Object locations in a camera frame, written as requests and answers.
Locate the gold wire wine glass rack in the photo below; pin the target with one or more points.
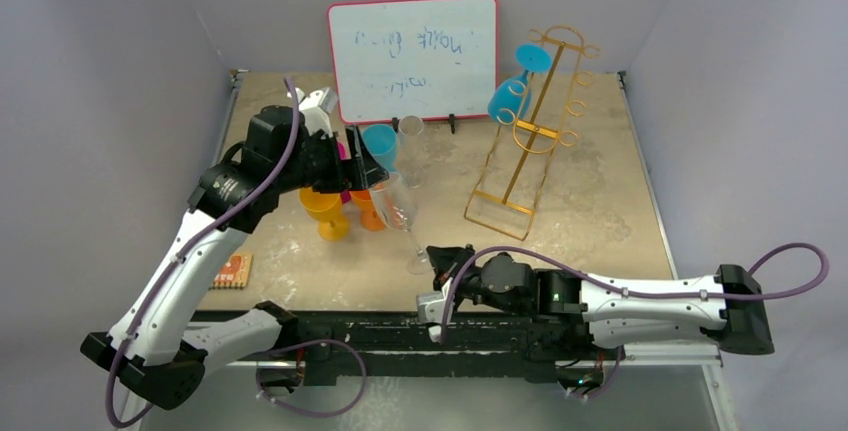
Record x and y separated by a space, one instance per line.
506 197

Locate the orange wine glass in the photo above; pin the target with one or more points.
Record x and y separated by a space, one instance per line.
369 218

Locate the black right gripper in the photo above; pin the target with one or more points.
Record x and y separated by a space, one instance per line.
449 268

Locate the yellow wine glass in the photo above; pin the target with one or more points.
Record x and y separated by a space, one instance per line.
326 210

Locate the light blue wine glass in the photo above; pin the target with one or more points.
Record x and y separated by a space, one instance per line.
381 142

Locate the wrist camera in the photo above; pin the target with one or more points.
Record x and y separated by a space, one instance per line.
316 108
435 313

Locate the clear wine glass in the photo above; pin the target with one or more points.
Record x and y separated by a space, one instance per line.
398 209
410 133

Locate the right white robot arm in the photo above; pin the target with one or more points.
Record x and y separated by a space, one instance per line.
587 309

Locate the pink wine glass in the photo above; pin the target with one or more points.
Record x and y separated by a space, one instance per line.
345 196

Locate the orange small circuit board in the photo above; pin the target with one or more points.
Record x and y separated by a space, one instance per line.
235 273

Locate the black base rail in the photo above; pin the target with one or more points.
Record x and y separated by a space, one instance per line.
395 344

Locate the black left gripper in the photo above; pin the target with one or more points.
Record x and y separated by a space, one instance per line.
367 172

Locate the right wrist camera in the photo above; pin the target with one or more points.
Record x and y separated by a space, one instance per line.
435 313

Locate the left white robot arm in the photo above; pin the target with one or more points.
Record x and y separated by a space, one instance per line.
151 350

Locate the red framed whiteboard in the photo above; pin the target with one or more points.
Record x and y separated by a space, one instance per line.
434 59

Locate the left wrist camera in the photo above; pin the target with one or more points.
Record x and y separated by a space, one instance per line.
316 108

